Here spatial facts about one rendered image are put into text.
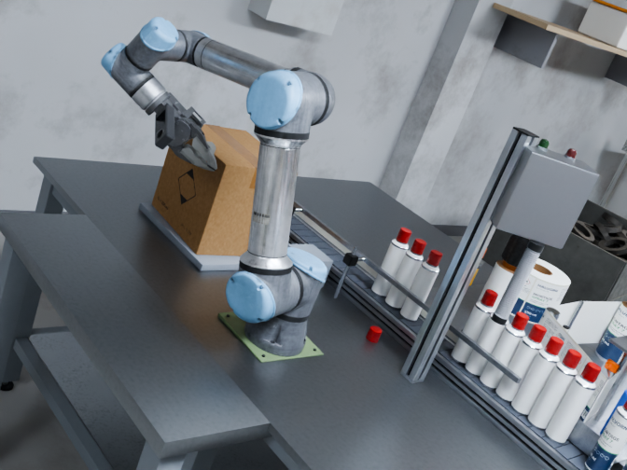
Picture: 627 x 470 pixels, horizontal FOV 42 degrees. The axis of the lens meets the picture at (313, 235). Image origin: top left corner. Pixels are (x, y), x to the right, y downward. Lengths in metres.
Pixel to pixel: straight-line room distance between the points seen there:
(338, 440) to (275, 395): 0.17
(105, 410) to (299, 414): 0.99
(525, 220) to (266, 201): 0.58
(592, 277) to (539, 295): 2.03
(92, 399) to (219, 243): 0.70
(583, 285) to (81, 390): 2.86
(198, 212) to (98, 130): 1.84
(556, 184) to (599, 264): 2.73
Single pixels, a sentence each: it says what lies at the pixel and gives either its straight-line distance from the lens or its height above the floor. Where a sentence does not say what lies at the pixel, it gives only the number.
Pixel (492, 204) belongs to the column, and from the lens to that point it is 1.87.
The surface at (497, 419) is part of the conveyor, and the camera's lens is 2.05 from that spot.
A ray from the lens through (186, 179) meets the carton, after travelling 2.27.
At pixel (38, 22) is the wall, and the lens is 3.70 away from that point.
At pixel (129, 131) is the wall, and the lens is 4.06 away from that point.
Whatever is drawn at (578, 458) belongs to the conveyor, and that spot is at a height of 0.88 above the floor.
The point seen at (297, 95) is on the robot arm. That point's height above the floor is 1.44.
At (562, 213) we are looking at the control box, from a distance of 1.88.
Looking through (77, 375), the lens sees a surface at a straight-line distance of 2.72.
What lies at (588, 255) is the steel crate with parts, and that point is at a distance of 4.58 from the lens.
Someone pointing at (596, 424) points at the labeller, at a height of 0.94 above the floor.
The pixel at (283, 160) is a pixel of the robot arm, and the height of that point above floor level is 1.30.
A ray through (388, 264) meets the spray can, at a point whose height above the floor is 0.98.
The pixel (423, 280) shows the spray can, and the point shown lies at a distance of 2.18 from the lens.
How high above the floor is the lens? 1.77
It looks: 20 degrees down
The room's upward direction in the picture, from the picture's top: 21 degrees clockwise
